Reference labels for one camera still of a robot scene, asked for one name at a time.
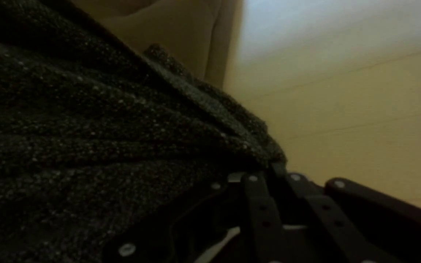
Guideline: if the grey tufted sofa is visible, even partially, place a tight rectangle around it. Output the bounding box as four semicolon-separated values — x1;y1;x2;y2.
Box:
72;0;243;88

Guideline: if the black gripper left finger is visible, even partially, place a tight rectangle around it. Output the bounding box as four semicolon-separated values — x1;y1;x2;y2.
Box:
241;163;319;263

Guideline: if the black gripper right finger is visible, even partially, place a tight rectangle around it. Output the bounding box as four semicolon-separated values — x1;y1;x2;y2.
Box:
288;174;421;263

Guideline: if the dark grey knitted blanket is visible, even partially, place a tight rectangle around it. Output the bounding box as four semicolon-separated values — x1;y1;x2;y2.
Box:
0;0;285;263

